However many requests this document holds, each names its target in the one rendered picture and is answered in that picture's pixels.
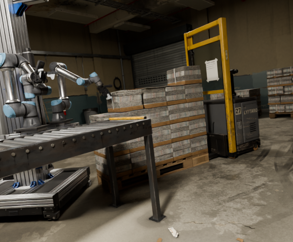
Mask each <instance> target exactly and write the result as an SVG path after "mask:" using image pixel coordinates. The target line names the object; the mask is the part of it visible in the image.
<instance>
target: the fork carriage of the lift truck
mask: <svg viewBox="0 0 293 242"><path fill-rule="evenodd" d="M206 135H207V144H208V153H212V152H213V153H217V155H220V156H227V155H228V154H227V142H226V134H222V133H208V132H207V134H206Z"/></svg>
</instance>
